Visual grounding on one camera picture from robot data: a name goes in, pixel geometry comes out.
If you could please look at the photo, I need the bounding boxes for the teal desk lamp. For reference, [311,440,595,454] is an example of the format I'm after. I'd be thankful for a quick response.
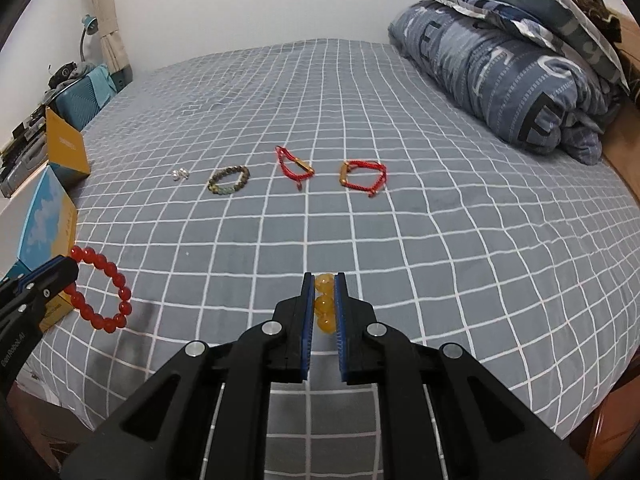
[79,14,99,62]

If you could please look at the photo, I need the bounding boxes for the wooden headboard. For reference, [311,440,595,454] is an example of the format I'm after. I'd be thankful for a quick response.
[603,13,640,200]

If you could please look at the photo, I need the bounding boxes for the white blue cardboard box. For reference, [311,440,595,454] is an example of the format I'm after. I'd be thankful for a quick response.
[0,105,92,334]

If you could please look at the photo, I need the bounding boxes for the folded blue patterned duvet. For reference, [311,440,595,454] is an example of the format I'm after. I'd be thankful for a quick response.
[388,0,617,165]

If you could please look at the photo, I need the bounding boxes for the yellow amber bead bracelet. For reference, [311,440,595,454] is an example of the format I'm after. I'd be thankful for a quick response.
[312,272,339,336]

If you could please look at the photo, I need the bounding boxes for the olive brown bead bracelet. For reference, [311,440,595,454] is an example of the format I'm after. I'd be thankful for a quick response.
[206,164,252,195]

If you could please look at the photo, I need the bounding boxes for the clear crystal earrings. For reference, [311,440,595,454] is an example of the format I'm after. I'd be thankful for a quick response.
[171,168,190,181]

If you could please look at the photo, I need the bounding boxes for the grey suitcase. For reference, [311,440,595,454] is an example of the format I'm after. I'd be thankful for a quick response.
[1,133,48,198]

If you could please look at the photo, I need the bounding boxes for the grey patterned pillow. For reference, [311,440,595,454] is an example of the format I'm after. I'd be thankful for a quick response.
[454,0,630,91]

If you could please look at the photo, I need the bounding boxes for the grey checked bed sheet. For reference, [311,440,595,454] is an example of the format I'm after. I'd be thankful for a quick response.
[28,39,639,436]

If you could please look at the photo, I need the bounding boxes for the beige left curtain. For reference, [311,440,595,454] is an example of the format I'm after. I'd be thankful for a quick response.
[89,0,129,74]

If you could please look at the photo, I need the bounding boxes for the teal suitcase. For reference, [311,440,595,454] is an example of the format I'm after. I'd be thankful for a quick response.
[51,64,117,131]

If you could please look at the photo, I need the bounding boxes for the red cord bracelet gold tube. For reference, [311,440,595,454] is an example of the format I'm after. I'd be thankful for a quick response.
[276,145,314,191]

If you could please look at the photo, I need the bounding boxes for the red cord bracelet gold bead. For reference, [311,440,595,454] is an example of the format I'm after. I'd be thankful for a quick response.
[338,159,387,197]

